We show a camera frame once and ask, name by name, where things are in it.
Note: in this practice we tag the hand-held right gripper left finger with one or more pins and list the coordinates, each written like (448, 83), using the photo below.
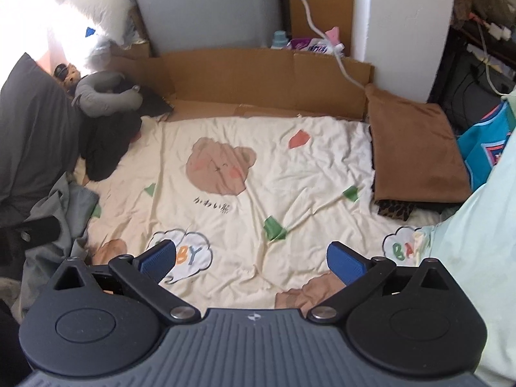
(159, 261)

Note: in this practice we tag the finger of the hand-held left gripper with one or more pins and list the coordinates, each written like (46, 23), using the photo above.
(40, 232)

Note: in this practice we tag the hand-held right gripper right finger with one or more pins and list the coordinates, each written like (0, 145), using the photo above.
(344, 264)

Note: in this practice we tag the brown t-shirt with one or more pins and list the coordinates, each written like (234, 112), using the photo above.
(411, 145)

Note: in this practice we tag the light blue garment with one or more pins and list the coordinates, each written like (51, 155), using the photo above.
(60, 217)

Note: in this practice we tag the leopard print cloth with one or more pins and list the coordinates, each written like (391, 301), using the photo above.
(395, 209)

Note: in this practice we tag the black waffle cloth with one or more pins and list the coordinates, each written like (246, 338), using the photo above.
(427, 205)

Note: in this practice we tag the dark grey pillow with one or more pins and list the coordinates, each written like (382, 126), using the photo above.
(32, 129)

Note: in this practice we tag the bear print bedsheet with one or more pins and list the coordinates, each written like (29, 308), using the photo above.
(262, 193)

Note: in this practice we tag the black crumpled garment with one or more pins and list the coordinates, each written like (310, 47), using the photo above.
(117, 129)

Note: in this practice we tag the mint green clothing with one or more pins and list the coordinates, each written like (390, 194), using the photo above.
(479, 270)

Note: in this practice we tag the grey neck pillow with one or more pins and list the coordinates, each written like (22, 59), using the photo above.
(105, 94)

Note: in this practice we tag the plush toy dog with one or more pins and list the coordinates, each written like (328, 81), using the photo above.
(66, 75)

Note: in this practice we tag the teal garment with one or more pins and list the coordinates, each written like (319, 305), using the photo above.
(483, 137)

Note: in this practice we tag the brown cardboard sheet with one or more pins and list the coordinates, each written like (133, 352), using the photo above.
(262, 76)

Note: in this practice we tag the dark grey equipment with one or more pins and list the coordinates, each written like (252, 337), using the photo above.
(471, 84)

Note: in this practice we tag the purple packet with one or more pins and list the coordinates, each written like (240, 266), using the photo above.
(308, 44)

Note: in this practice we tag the pink white item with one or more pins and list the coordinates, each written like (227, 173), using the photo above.
(334, 38)

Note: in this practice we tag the white fluffy plush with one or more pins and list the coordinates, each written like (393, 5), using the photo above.
(100, 4)

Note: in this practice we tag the grey plastic-wrapped furniture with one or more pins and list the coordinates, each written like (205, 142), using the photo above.
(205, 8)

